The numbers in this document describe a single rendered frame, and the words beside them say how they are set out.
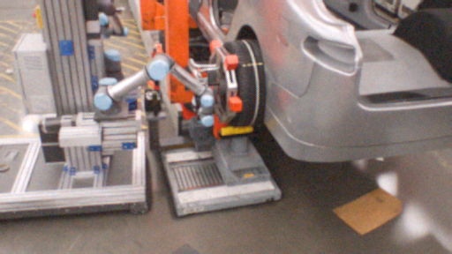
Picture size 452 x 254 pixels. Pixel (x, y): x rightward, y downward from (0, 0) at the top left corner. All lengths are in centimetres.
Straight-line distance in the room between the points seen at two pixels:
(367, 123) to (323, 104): 28
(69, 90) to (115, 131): 43
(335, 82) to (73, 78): 175
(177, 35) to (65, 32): 92
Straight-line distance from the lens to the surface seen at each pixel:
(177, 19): 356
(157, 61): 275
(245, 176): 356
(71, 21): 307
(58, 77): 323
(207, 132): 382
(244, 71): 313
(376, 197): 387
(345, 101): 249
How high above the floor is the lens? 231
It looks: 31 degrees down
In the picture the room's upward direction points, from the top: 3 degrees clockwise
